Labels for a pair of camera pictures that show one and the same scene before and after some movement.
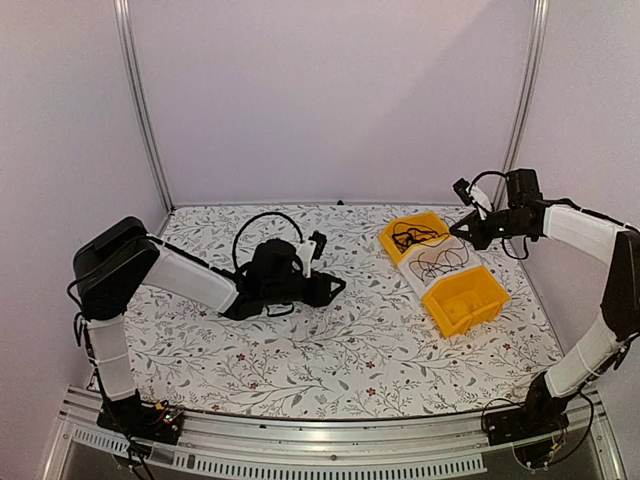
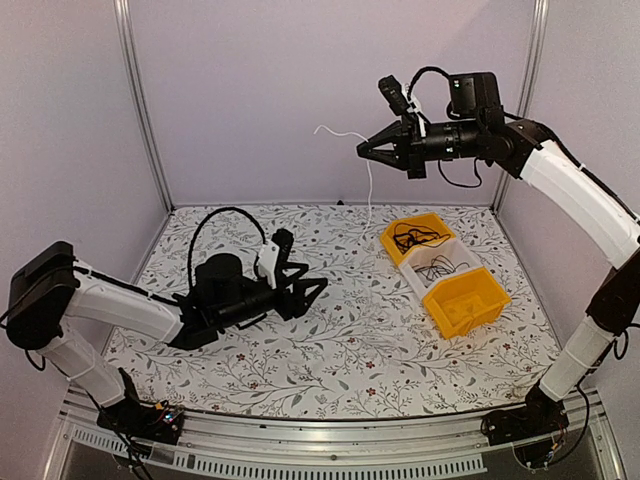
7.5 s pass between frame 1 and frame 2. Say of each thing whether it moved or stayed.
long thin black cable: stayed
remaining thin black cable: moved
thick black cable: stayed
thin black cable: stayed
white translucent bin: stayed
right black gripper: moved
